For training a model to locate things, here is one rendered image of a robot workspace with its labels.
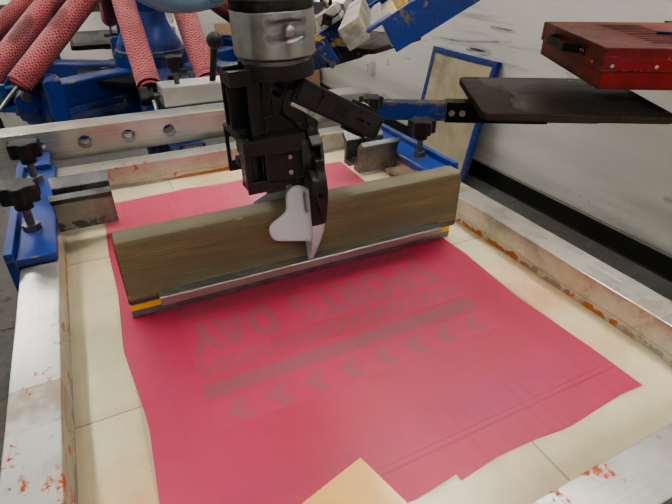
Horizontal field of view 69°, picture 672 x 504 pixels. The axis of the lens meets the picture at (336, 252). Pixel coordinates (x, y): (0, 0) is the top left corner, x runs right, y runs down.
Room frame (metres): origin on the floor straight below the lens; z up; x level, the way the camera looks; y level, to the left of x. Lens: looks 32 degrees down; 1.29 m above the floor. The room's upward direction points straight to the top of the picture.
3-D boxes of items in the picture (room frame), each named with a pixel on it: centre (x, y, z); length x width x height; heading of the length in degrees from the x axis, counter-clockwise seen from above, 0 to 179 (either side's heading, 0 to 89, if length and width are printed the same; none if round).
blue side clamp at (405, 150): (0.83, -0.10, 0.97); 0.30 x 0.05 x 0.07; 26
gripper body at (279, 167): (0.48, 0.06, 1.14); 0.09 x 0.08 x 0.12; 116
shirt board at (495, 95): (1.40, -0.16, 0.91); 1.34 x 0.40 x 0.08; 86
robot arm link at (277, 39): (0.48, 0.06, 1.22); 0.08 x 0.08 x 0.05
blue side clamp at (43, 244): (0.59, 0.40, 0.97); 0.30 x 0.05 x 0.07; 26
